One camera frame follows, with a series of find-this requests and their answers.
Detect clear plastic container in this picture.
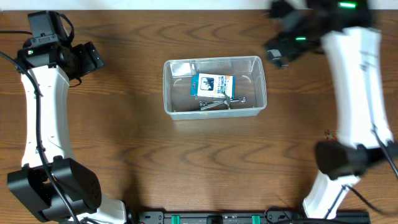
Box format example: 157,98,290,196
163,56,267,120

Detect small claw hammer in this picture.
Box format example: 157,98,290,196
198,92,233,111

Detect blue white cardboard box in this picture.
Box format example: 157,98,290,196
190,73,236,98

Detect silver combination wrench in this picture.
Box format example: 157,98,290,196
198,96,247,108

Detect red handled pliers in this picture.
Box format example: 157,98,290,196
325,129,337,141

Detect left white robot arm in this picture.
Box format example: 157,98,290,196
7,42,128,223

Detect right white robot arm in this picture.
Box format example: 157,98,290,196
302,26,397,220

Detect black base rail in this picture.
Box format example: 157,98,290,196
137,209,371,224

